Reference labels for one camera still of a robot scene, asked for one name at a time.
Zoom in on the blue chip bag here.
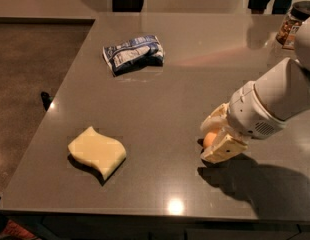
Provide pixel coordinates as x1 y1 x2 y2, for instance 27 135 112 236
102 35 164 77

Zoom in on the orange fruit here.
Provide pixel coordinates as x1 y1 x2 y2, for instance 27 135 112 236
203 131 217 148

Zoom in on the small black object on floor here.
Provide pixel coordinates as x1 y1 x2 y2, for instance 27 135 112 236
41 92 53 110

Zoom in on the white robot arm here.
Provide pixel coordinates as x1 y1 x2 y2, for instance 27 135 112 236
200 17 310 164

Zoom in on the yellow sponge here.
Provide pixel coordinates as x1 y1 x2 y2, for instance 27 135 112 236
68 126 127 180

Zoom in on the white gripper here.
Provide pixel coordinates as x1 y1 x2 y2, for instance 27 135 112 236
200 81 286 164

